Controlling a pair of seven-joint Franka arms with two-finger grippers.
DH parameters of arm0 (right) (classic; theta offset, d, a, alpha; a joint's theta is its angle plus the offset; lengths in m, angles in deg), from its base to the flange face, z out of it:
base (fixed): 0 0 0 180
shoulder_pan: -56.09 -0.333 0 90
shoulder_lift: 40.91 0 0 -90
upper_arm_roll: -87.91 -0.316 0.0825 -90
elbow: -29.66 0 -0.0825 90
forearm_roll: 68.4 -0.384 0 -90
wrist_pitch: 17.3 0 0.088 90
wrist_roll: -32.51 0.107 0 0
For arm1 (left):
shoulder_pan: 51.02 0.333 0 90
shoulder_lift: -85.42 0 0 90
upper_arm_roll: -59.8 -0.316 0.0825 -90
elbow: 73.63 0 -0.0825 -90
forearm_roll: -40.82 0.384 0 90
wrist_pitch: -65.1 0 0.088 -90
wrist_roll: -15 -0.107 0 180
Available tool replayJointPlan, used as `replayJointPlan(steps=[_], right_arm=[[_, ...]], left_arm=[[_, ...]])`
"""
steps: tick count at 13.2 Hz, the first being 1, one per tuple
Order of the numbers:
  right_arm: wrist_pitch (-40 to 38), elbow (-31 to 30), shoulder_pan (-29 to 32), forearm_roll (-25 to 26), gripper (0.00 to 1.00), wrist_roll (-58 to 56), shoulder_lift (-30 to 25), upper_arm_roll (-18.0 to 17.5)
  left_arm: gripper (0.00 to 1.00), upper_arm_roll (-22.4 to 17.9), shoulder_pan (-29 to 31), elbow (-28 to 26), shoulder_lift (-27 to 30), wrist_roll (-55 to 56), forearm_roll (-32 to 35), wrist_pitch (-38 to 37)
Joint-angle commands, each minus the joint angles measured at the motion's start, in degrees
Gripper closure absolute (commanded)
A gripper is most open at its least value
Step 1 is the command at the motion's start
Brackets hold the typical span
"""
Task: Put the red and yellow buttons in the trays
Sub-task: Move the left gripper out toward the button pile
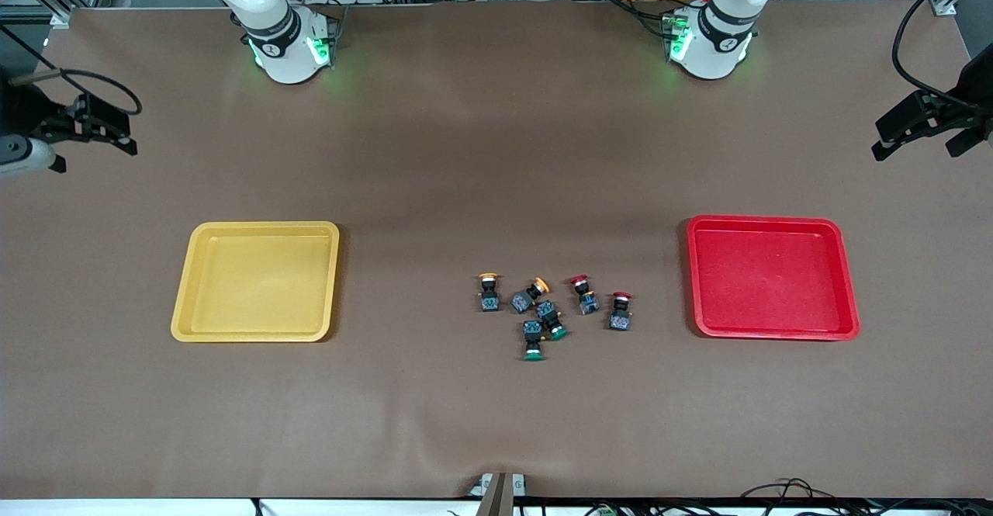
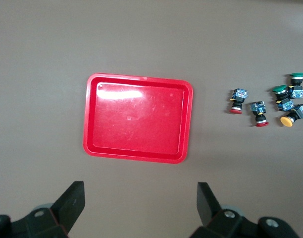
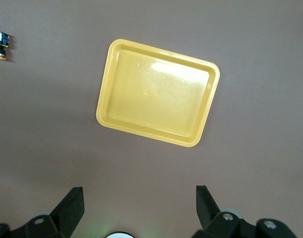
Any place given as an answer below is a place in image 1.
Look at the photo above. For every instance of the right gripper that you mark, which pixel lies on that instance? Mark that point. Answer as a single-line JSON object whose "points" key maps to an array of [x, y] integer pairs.
{"points": [[23, 109]]}

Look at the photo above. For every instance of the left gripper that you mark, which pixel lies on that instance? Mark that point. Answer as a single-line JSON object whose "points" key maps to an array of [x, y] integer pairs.
{"points": [[974, 86]]}

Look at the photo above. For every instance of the red push button switch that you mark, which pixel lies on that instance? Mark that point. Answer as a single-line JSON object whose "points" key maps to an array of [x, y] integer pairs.
{"points": [[587, 303], [619, 319]]}

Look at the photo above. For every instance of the yellow push button switch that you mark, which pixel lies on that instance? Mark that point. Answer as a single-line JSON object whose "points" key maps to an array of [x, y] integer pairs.
{"points": [[489, 299], [524, 299]]}

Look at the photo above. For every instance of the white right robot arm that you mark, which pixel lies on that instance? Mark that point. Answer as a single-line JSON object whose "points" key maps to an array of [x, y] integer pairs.
{"points": [[283, 58]]}

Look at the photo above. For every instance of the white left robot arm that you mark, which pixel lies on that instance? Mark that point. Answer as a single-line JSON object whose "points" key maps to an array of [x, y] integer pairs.
{"points": [[710, 54]]}

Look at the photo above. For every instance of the yellow plastic tray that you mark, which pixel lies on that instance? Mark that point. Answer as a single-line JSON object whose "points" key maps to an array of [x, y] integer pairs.
{"points": [[256, 283]]}

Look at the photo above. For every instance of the red plastic tray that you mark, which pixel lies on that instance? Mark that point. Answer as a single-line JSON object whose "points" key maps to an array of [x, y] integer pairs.
{"points": [[768, 279]]}

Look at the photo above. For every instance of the brown table mat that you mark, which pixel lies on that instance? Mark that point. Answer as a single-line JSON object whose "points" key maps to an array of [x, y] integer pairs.
{"points": [[465, 151]]}

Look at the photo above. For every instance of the green push button switch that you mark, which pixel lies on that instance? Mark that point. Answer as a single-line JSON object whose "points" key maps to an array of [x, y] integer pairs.
{"points": [[549, 316], [533, 334]]}

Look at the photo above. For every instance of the metal clamp bracket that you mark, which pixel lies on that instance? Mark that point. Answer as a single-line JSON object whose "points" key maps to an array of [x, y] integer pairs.
{"points": [[496, 496]]}

